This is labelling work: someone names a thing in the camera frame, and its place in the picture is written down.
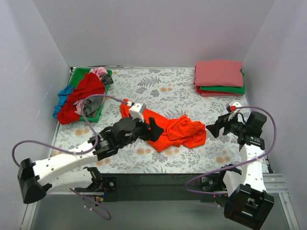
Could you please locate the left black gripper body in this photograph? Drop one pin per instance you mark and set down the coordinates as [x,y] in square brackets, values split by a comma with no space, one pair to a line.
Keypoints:
[146,131]

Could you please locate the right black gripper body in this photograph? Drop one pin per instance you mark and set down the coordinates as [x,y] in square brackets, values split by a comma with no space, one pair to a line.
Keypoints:
[225,125]

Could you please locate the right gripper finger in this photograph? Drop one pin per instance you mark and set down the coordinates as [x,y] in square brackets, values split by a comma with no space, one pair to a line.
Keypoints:
[214,129]
[223,119]

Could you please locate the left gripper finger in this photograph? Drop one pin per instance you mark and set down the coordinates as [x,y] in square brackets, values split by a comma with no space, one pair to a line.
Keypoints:
[154,128]
[152,135]

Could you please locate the orange t shirt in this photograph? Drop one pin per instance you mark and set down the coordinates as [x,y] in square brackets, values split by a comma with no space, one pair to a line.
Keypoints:
[177,132]

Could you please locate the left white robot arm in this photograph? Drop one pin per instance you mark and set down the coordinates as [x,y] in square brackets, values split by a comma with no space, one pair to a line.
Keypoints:
[38,178]

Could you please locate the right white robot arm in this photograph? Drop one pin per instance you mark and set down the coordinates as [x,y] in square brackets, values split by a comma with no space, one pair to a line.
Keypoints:
[247,201]

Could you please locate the folded light pink t shirt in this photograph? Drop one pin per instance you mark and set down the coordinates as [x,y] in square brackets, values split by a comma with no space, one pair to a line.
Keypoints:
[229,94]

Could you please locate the floral table cloth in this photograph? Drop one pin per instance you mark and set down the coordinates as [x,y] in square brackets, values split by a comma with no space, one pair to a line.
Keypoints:
[171,93]

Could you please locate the grey crumpled t shirt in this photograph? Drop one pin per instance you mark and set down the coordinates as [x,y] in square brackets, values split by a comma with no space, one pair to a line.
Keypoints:
[92,105]

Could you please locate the red crumpled t shirt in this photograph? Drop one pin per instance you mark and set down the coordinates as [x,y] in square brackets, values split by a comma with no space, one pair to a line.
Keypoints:
[88,86]

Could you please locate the pink crumpled t shirt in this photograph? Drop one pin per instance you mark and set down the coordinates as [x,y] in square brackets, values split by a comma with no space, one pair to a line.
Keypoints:
[99,71]

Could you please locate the blue crumpled t shirt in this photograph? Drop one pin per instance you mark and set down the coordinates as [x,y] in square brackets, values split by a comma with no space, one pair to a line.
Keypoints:
[62,95]

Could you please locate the green plastic bin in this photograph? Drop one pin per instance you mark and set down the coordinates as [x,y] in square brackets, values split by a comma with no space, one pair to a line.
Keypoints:
[77,76]

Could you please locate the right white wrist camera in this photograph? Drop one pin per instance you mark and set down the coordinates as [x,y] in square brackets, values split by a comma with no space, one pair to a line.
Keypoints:
[233,109]

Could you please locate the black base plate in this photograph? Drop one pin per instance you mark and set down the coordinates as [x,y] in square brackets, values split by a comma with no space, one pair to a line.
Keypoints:
[152,187]

